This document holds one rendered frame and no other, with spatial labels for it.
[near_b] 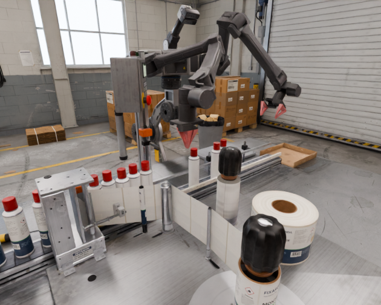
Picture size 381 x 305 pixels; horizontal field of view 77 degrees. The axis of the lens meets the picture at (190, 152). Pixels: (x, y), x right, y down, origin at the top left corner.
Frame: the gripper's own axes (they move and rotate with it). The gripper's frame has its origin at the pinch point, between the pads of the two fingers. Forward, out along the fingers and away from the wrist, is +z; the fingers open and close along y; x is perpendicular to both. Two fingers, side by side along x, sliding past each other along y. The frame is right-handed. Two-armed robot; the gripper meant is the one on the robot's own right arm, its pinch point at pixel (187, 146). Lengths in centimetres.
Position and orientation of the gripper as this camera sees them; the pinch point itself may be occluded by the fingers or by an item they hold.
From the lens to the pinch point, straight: 83.5
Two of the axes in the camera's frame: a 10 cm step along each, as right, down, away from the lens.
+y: 8.0, -2.1, 5.6
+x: -6.0, -2.9, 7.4
